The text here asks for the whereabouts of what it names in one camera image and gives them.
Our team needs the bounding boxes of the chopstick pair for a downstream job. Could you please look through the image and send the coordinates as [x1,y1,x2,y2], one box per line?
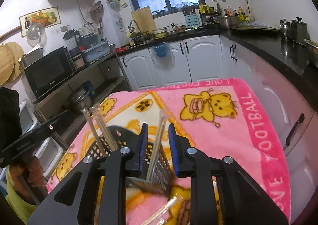
[146,107,169,181]
[81,109,107,157]
[141,196,182,225]
[91,103,119,152]

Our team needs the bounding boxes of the yellow green sleeve forearm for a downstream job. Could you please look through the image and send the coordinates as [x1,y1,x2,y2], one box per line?
[5,165,37,224]

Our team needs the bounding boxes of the person's left hand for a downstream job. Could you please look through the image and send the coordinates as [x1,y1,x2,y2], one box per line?
[8,157,46,204]

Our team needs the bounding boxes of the white plastic drawer unit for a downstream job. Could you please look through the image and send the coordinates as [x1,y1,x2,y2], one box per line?
[19,99,64,180]

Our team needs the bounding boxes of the black microwave oven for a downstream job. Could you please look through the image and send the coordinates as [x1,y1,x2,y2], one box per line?
[22,47,76,103]

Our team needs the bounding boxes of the metal storage shelf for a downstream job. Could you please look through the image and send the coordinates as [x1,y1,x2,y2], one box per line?
[34,52,132,150]

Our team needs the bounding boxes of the stacked steel pots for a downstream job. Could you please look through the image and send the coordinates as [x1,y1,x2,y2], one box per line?
[67,86,93,113]

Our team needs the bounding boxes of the round bamboo board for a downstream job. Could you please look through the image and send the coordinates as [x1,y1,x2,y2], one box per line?
[0,42,24,85]

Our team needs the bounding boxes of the dark green utensil holder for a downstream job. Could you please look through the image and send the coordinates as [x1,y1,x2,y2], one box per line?
[85,123,173,199]

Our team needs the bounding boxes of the glass pot lid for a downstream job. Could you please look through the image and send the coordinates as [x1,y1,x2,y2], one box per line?
[26,22,47,47]

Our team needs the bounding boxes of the blue plastic dish box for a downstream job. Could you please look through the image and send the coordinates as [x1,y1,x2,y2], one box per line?
[84,42,110,63]

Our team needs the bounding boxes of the black blender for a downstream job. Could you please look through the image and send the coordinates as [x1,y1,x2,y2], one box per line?
[63,29,81,52]

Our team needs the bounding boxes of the blue hanging trash bin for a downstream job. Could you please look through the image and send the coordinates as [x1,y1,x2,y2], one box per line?
[152,42,171,58]

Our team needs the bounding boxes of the steel kettle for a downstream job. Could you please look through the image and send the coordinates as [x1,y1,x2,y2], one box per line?
[291,17,309,46]

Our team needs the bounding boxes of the wooden cutting board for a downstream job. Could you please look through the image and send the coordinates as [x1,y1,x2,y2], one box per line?
[132,6,156,34]

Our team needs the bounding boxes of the steel pot on counter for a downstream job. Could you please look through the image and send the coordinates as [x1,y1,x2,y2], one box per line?
[214,16,239,30]

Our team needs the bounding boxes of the yellow oil bottle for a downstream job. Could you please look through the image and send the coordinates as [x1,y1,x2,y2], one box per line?
[238,7,246,21]

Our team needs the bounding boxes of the light blue knife block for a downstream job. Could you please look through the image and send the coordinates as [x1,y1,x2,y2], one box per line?
[185,14,201,28]

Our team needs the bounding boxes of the fruit picture frame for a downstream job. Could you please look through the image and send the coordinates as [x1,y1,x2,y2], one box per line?
[19,6,61,37]

